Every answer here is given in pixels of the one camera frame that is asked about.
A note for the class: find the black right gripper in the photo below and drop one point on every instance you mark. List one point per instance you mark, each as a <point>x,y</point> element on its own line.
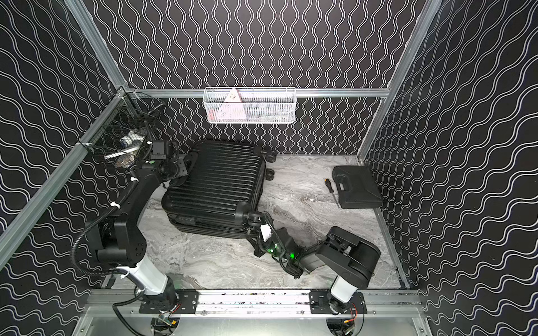
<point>258,239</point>

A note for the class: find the black ribbed hard-shell suitcase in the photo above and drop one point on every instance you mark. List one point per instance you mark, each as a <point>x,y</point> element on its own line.
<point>224,186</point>

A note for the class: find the white wire wall basket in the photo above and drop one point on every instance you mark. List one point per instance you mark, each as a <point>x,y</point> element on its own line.
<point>260,110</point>

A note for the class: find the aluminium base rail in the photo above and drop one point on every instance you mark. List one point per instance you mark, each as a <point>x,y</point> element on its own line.
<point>255,312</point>

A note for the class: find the aluminium frame crossbar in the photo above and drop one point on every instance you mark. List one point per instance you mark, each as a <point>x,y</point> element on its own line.
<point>268,92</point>

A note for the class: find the silver items in black basket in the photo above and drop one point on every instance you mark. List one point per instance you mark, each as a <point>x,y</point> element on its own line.
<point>124,157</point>

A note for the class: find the black handled screwdriver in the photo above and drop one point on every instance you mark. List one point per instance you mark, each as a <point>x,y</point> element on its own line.
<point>329,187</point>

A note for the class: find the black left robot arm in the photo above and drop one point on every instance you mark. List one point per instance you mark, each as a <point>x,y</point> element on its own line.
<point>114,237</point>

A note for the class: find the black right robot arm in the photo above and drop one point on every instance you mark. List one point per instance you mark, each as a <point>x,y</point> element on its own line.
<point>352,258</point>

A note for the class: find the pink triangular card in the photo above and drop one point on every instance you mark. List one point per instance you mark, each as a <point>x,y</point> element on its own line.
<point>231,109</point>

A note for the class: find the black wire corner basket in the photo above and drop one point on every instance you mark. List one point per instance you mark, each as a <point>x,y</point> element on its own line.
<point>132,111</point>

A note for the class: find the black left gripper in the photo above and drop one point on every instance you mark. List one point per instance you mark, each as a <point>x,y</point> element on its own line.
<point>183,166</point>

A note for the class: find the black plastic tool case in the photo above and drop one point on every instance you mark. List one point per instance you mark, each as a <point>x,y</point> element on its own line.
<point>356,188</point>

